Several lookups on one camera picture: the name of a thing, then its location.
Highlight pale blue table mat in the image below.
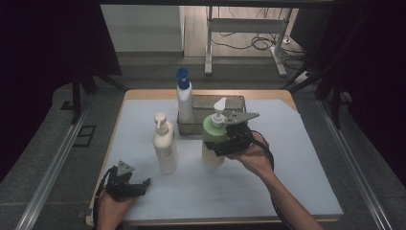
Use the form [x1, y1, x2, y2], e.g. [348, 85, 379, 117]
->
[90, 98, 344, 223]

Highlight person's left hand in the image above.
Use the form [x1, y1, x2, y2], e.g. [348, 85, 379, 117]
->
[96, 191, 137, 230]

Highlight black floor cables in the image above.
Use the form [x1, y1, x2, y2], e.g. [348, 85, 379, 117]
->
[210, 8, 307, 61]

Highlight grey mesh basket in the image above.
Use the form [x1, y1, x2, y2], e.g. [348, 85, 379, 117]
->
[176, 94, 247, 136]

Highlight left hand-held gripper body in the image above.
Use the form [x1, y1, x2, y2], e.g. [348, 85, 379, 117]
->
[105, 160, 144, 203]

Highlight white panel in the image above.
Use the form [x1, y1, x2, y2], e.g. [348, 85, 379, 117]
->
[100, 4, 186, 54]

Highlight white bottle with blue cap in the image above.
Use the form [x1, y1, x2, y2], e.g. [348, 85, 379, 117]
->
[175, 67, 195, 126]

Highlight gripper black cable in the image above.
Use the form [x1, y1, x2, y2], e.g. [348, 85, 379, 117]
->
[250, 128, 296, 230]
[91, 166, 117, 230]

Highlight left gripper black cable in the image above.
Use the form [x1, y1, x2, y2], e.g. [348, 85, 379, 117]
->
[91, 166, 117, 230]

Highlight black tripod stand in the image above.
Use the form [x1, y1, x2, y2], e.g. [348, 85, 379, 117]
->
[281, 57, 352, 130]
[70, 68, 128, 126]

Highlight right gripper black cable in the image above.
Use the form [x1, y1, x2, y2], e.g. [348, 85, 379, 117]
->
[250, 128, 296, 230]

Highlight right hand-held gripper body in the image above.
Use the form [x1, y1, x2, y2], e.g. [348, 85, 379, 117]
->
[214, 110, 260, 157]

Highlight white desk frame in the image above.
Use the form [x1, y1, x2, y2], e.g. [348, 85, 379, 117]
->
[204, 6, 294, 78]

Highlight person's right hand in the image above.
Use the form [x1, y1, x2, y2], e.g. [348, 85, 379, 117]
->
[228, 132, 275, 180]

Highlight aluminium rail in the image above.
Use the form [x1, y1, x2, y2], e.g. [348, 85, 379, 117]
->
[13, 95, 94, 230]
[317, 99, 394, 230]

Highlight black curtain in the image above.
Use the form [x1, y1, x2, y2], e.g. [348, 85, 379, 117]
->
[0, 0, 123, 183]
[288, 0, 406, 193]

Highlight green pump bottle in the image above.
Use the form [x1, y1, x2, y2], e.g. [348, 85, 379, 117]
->
[201, 97, 229, 168]

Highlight cream pump bottle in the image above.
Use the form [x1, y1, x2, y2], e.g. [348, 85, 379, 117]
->
[152, 112, 178, 175]

